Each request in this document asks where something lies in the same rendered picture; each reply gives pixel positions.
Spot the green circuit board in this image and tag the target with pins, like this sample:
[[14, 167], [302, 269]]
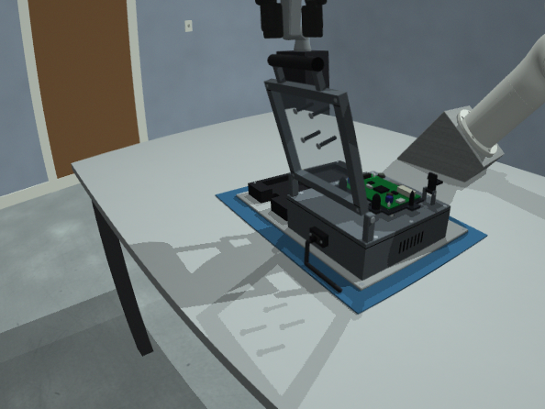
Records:
[[381, 186]]

